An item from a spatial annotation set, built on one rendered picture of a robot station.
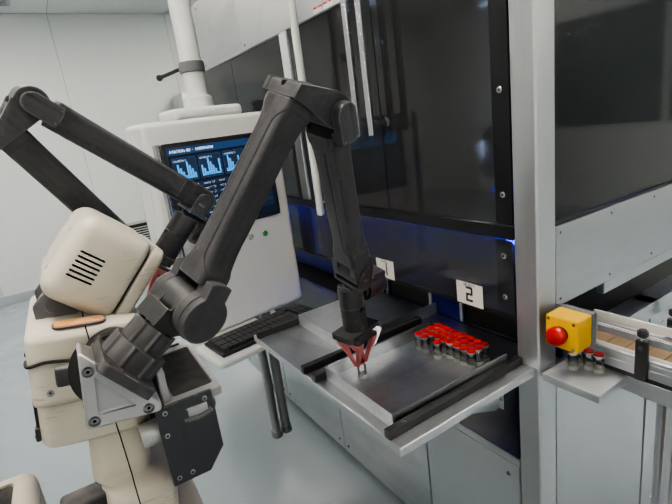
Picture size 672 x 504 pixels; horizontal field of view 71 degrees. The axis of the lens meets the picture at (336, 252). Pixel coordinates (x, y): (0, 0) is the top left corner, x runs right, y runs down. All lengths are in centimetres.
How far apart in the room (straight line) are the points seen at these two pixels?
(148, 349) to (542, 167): 80
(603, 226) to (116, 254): 105
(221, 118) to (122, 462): 112
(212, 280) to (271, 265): 111
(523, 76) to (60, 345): 94
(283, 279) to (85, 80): 473
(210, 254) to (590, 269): 90
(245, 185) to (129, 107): 559
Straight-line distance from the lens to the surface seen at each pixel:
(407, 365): 121
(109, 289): 85
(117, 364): 73
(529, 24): 104
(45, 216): 618
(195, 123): 167
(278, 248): 183
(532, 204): 106
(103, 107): 623
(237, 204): 71
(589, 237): 124
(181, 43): 178
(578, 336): 109
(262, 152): 71
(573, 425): 141
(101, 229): 84
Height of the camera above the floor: 148
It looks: 16 degrees down
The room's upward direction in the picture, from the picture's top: 8 degrees counter-clockwise
